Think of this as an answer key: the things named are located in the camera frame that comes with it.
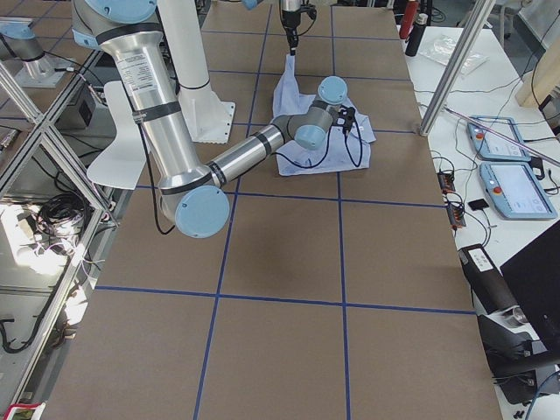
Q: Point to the black cylindrical device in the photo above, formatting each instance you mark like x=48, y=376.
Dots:
x=485, y=279

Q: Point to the light blue striped shirt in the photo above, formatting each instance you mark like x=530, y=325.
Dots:
x=337, y=152

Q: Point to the black monitor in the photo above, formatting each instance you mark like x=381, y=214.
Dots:
x=532, y=275

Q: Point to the teach pendant tablet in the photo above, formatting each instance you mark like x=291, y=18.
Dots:
x=491, y=147
x=515, y=191

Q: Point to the white plastic chair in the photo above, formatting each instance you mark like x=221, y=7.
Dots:
x=122, y=162

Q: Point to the grey aluminium frame post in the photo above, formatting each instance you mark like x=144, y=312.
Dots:
x=470, y=33

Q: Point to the left teach pendant tablet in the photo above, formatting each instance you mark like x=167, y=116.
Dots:
x=491, y=147

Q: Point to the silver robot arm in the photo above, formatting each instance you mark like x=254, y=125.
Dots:
x=159, y=55
x=293, y=5

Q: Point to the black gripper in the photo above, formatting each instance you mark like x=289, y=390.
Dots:
x=289, y=20
x=336, y=117

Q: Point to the right teach pendant tablet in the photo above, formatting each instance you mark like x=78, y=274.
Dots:
x=515, y=191

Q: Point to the red bottle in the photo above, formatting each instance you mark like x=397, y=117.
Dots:
x=408, y=18

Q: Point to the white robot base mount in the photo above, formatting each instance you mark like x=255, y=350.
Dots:
x=208, y=118

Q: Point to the second robot base joint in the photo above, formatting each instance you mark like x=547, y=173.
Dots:
x=19, y=42

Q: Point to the black bottle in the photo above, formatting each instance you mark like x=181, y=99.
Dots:
x=416, y=34

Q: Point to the orange circuit board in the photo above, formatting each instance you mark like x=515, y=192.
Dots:
x=446, y=182

